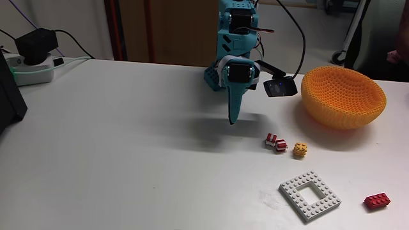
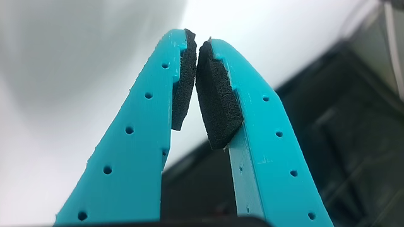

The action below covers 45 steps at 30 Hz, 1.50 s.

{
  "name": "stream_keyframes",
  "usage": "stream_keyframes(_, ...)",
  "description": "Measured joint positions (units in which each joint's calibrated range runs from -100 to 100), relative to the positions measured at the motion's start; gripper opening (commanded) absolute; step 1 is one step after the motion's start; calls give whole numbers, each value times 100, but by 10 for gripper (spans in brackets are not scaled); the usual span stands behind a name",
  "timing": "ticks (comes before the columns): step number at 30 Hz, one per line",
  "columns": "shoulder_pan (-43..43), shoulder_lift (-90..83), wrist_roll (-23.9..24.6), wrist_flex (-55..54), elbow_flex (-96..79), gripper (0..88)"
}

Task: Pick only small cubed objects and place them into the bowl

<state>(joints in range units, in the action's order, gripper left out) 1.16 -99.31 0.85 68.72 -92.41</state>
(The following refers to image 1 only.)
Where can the white wheeled stand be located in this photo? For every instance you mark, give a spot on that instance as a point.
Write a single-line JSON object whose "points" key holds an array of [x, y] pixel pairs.
{"points": [[351, 28]]}

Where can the grey studded frame plate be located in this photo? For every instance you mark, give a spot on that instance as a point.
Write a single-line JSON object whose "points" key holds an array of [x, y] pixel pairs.
{"points": [[294, 188]]}

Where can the red studded brick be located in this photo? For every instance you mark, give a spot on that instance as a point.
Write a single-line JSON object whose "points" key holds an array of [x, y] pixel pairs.
{"points": [[377, 201]]}

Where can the red white striped cube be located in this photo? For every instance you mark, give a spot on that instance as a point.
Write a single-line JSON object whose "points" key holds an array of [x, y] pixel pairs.
{"points": [[281, 145], [271, 139]]}

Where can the white power strip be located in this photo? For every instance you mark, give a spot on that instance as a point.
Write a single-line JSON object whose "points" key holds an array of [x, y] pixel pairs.
{"points": [[32, 73]]}

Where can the wooden cabinet red trim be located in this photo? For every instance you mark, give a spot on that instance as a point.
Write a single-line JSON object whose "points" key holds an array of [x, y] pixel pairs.
{"points": [[179, 32]]}

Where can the yellow studded cube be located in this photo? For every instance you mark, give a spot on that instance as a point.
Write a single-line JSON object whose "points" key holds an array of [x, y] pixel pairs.
{"points": [[300, 149]]}

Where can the black power adapter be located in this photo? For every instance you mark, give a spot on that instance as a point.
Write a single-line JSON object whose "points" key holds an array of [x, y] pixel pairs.
{"points": [[35, 44]]}

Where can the orange honeycomb bowl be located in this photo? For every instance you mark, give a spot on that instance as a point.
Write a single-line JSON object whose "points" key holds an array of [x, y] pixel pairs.
{"points": [[343, 96]]}

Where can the person's hand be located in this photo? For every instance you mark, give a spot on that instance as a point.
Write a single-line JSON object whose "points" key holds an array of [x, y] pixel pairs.
{"points": [[395, 57]]}

